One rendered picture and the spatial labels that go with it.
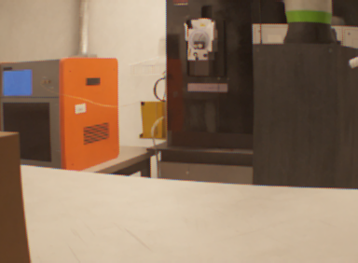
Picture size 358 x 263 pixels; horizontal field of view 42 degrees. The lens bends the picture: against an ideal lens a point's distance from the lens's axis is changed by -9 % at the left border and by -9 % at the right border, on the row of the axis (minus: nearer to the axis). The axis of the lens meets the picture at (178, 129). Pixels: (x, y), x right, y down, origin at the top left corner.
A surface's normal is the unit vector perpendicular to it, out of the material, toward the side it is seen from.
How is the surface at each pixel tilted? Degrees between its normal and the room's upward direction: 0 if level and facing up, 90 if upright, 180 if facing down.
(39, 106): 90
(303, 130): 90
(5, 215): 90
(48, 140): 90
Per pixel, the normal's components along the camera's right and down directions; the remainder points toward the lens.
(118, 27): -0.36, 0.11
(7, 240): 0.92, 0.04
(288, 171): -0.65, 0.10
